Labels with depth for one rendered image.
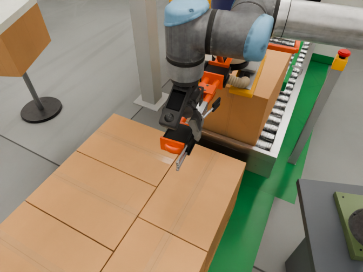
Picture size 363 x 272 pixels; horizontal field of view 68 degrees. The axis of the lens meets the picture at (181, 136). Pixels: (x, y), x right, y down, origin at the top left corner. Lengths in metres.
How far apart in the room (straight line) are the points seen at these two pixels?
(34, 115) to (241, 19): 2.69
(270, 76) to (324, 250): 0.94
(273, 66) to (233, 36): 1.24
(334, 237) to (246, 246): 0.81
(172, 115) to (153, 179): 0.97
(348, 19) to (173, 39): 0.37
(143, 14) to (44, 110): 1.44
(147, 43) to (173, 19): 1.93
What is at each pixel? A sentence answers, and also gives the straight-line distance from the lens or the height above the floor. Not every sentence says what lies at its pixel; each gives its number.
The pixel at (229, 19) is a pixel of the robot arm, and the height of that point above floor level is 1.62.
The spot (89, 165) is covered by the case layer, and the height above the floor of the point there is 0.54.
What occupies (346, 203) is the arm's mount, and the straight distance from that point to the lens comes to 1.42.
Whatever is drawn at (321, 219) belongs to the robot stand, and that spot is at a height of 0.75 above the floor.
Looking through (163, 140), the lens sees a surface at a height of 1.29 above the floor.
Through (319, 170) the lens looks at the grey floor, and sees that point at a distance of 2.57.
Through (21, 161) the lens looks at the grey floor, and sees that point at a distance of 2.73.
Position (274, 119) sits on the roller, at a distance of 2.02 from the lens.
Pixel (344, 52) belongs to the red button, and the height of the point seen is 1.04.
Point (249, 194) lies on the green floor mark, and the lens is 2.22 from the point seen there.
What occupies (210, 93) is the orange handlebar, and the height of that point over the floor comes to 1.28.
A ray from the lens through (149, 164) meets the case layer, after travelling 1.65.
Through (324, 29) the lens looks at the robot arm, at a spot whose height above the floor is 1.58.
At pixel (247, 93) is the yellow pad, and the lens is 1.16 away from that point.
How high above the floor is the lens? 1.85
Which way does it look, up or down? 47 degrees down
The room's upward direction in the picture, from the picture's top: straight up
